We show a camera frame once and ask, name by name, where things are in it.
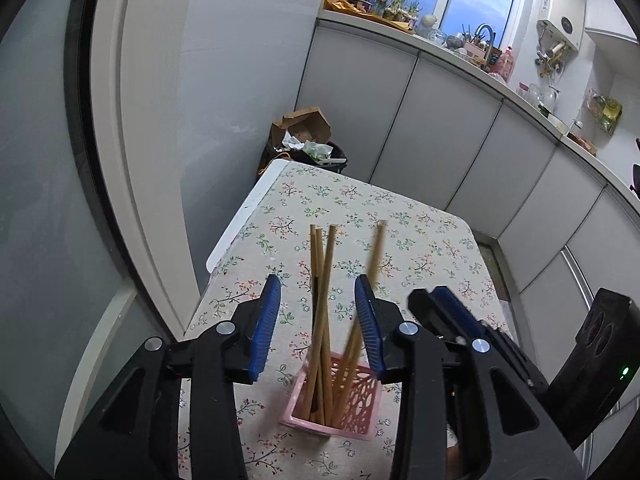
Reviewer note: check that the dark chopstick gold band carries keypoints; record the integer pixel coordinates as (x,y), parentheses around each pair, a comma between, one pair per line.
(316,292)

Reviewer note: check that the bunch of wooden chopsticks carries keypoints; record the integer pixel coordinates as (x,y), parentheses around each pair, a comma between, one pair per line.
(325,270)

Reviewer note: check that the black trash bin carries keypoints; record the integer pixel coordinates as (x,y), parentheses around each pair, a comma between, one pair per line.
(337,152)

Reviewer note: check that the hanging food bags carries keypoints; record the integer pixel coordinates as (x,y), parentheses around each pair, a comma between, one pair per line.
(605,112)

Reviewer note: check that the glass jars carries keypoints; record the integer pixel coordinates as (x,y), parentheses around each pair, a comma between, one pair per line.
(540,97)

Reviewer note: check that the curved steel faucet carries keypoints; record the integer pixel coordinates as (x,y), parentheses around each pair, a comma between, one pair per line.
(484,32)

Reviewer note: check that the pink perforated plastic basket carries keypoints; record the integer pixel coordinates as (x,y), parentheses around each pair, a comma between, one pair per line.
(360,410)

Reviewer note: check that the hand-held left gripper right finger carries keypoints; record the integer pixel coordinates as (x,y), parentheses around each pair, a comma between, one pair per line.
(369,330)

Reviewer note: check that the pale wooden chopstick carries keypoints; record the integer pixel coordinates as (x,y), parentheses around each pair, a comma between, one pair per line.
(377,250)

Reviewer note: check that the floral tablecloth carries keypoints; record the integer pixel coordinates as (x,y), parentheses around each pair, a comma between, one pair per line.
(320,195)

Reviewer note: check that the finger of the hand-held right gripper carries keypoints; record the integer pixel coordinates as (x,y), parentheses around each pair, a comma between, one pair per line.
(457,310)

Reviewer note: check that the brown cardboard box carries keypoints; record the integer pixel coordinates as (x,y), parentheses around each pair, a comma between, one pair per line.
(305,122)

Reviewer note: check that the water heater pipes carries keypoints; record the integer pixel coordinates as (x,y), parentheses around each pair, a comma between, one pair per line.
(550,60)

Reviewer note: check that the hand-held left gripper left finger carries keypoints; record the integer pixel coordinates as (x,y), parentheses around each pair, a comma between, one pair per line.
(262,330)

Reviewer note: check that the potted green sprouts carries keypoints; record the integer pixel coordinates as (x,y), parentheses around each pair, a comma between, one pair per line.
(397,5)

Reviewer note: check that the white table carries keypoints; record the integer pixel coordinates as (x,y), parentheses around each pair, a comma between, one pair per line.
(235,225)

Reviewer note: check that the white kitchen counter cabinets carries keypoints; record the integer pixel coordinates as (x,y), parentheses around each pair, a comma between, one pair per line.
(450,135)

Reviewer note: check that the yellow paper bags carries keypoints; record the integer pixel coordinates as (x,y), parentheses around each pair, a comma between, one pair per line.
(365,12)

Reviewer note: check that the white water heater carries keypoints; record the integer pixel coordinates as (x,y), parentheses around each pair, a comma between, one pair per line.
(562,5)

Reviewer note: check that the frosted glass door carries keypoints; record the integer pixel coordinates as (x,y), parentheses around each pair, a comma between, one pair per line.
(40,210)

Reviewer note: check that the pink detergent bottle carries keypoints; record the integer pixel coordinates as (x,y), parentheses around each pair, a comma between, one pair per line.
(505,65)

